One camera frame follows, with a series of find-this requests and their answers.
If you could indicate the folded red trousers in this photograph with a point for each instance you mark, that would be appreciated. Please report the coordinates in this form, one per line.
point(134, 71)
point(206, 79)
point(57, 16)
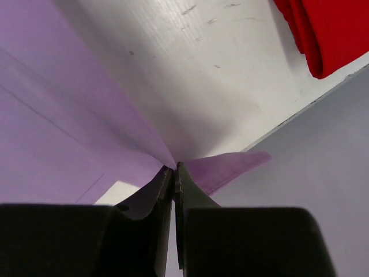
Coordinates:
point(331, 34)

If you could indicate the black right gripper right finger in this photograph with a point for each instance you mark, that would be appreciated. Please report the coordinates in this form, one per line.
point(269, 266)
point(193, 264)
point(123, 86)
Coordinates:
point(241, 241)

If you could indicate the purple trousers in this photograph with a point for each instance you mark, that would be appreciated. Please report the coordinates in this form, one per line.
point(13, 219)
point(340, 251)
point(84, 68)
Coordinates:
point(97, 96)

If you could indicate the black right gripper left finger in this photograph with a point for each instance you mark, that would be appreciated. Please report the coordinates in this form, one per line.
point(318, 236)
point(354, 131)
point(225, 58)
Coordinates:
point(126, 239)

